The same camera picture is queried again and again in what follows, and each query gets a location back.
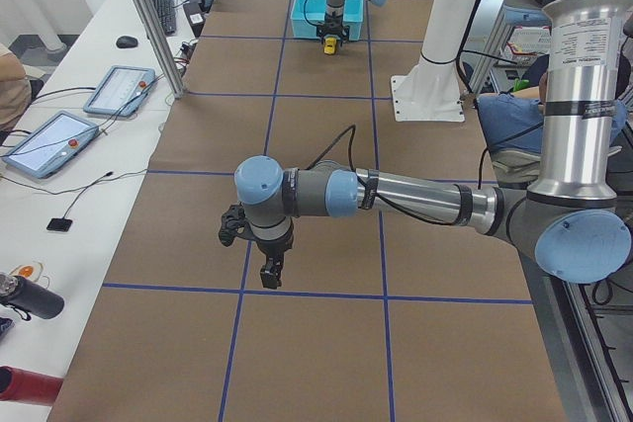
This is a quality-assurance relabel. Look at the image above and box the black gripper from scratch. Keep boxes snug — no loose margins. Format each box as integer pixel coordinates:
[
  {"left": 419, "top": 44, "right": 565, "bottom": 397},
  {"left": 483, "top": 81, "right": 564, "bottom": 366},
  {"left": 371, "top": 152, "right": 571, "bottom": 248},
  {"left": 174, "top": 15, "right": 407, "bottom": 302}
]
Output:
[
  {"left": 316, "top": 18, "right": 350, "bottom": 42},
  {"left": 255, "top": 231, "right": 294, "bottom": 290}
]

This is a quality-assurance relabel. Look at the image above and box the yellow beetle toy car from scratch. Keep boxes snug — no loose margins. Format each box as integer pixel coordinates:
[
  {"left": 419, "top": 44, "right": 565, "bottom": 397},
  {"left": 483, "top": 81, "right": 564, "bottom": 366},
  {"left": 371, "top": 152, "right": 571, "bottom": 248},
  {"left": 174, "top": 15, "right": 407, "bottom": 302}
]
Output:
[{"left": 323, "top": 37, "right": 339, "bottom": 55}]

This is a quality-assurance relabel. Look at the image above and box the light blue plastic bin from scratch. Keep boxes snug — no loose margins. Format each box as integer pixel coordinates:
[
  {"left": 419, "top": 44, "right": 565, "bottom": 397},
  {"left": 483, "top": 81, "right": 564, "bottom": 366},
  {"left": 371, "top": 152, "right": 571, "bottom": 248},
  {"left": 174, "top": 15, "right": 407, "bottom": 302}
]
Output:
[{"left": 291, "top": 0, "right": 365, "bottom": 42}]

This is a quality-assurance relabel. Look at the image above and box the brown table mat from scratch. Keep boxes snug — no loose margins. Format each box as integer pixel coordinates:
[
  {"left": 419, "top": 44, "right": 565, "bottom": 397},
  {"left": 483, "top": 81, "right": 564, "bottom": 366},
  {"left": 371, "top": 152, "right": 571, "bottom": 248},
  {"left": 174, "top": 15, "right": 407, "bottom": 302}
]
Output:
[{"left": 50, "top": 0, "right": 566, "bottom": 421}]

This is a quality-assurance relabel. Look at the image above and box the black keyboard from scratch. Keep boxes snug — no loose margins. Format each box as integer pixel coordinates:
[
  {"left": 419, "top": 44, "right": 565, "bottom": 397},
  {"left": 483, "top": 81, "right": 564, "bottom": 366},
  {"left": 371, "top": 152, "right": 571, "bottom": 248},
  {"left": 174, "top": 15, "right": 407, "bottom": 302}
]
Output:
[{"left": 151, "top": 0, "right": 177, "bottom": 36}]

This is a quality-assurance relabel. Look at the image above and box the person in blue shirt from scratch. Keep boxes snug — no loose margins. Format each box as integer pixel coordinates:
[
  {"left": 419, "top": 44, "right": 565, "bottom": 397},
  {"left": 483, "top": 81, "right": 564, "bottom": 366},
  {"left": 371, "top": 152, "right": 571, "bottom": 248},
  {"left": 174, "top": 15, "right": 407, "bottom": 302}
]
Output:
[{"left": 475, "top": 53, "right": 630, "bottom": 166}]

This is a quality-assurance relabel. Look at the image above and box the black computer mouse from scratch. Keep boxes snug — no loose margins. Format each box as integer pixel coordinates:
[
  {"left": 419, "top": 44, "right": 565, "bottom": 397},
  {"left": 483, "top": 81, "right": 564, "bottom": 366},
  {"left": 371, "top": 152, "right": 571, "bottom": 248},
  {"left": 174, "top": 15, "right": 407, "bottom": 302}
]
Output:
[{"left": 116, "top": 36, "right": 138, "bottom": 49}]

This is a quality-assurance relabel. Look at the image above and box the small black pad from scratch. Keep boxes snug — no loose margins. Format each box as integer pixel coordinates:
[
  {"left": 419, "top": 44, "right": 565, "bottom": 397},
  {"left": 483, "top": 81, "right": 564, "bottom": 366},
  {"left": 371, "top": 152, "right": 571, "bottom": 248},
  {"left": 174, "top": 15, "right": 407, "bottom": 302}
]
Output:
[{"left": 46, "top": 217, "right": 73, "bottom": 232}]

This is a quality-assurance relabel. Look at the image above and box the far blue teach pendant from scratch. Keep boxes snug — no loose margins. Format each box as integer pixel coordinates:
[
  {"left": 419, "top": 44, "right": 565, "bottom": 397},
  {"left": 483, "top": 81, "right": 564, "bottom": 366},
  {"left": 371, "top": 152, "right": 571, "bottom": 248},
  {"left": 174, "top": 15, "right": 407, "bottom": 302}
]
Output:
[{"left": 83, "top": 65, "right": 156, "bottom": 119}]

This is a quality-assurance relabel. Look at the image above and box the blue teach pendant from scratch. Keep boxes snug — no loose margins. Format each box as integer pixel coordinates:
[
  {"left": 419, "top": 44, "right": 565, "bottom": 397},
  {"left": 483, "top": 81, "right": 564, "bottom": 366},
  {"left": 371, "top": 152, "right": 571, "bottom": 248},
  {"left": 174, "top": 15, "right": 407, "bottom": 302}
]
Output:
[
  {"left": 83, "top": 65, "right": 156, "bottom": 119},
  {"left": 2, "top": 111, "right": 99, "bottom": 179}
]

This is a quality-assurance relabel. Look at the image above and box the white office chair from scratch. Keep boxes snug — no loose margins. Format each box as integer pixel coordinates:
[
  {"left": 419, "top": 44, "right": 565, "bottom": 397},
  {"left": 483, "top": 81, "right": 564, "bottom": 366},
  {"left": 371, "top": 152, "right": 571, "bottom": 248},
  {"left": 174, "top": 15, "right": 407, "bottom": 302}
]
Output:
[{"left": 491, "top": 142, "right": 622, "bottom": 200}]

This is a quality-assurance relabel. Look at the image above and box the black water bottle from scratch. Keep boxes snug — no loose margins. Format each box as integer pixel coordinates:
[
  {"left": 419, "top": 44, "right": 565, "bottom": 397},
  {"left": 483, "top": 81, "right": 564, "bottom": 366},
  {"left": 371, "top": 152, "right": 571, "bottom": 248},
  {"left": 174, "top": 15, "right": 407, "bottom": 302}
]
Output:
[{"left": 1, "top": 273, "right": 64, "bottom": 321}]

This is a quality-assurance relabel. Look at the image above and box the near blue teach pendant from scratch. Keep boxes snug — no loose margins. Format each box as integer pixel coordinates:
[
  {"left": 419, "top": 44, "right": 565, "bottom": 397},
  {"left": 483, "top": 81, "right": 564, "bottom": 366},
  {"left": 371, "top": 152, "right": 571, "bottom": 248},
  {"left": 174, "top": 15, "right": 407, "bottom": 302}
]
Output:
[{"left": 2, "top": 111, "right": 99, "bottom": 179}]

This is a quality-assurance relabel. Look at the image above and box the red cylinder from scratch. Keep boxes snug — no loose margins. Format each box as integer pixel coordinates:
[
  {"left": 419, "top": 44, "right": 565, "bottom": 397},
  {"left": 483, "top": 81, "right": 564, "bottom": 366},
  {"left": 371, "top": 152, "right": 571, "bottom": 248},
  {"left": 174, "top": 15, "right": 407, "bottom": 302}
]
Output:
[{"left": 1, "top": 366, "right": 63, "bottom": 406}]

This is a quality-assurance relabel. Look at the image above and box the person in beige shirt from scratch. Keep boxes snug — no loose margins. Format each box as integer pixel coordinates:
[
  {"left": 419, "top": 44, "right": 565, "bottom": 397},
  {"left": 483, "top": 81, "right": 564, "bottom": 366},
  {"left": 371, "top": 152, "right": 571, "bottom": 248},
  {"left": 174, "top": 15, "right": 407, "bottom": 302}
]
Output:
[{"left": 0, "top": 44, "right": 32, "bottom": 130}]

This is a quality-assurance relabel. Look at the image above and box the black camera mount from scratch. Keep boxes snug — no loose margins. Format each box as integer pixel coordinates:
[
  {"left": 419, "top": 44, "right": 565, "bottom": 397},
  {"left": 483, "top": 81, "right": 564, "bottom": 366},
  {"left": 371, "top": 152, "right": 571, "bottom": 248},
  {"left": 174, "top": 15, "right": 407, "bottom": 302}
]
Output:
[{"left": 218, "top": 204, "right": 255, "bottom": 247}]

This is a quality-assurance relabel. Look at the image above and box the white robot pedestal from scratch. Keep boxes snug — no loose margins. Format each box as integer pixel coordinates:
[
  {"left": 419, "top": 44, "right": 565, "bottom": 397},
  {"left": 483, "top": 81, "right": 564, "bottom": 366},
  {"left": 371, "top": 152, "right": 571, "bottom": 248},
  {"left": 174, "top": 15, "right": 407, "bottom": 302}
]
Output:
[{"left": 391, "top": 0, "right": 476, "bottom": 123}]

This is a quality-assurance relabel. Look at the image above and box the grey aluminium post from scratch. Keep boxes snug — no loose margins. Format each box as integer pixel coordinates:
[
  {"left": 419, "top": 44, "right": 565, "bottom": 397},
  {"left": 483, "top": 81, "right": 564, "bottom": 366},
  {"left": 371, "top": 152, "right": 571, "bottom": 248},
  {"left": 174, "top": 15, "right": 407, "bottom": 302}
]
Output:
[{"left": 133, "top": 0, "right": 185, "bottom": 100}]

